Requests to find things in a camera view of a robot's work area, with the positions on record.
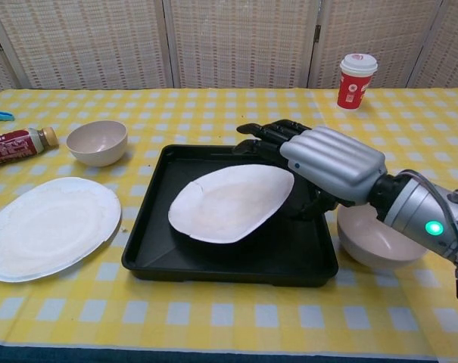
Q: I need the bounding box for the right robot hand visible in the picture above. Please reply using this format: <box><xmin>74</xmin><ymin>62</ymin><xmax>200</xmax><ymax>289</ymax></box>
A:
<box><xmin>232</xmin><ymin>119</ymin><xmax>388</xmax><ymax>221</ymax></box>

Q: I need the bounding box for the beige bowl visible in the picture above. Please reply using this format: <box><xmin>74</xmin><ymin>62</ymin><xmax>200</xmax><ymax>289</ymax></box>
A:
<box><xmin>336</xmin><ymin>203</ymin><xmax>428</xmax><ymax>271</ymax></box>
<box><xmin>66</xmin><ymin>119</ymin><xmax>129</xmax><ymax>168</ymax></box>

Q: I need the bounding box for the white paper plate cracked rim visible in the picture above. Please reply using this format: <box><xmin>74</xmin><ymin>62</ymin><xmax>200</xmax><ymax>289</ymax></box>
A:
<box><xmin>168</xmin><ymin>163</ymin><xmax>294</xmax><ymax>245</ymax></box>

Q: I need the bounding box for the white paper plate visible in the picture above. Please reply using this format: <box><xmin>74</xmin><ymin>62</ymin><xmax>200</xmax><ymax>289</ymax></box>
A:
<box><xmin>0</xmin><ymin>176</ymin><xmax>123</xmax><ymax>284</ymax></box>

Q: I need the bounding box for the black plastic tray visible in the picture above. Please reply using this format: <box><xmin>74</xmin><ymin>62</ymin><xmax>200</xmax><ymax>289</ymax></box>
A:
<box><xmin>121</xmin><ymin>144</ymin><xmax>340</xmax><ymax>288</ymax></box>

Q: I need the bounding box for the red paper cup white lid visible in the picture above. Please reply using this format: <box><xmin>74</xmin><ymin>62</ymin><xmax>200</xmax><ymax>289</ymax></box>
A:
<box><xmin>336</xmin><ymin>53</ymin><xmax>379</xmax><ymax>113</ymax></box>

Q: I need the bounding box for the yellow checked tablecloth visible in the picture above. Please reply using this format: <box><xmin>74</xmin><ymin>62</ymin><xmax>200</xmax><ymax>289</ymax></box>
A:
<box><xmin>0</xmin><ymin>87</ymin><xmax>458</xmax><ymax>355</ymax></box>

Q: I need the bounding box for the brown drink bottle red label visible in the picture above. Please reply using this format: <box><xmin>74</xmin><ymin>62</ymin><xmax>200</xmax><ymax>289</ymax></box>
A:
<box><xmin>0</xmin><ymin>126</ymin><xmax>60</xmax><ymax>170</ymax></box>

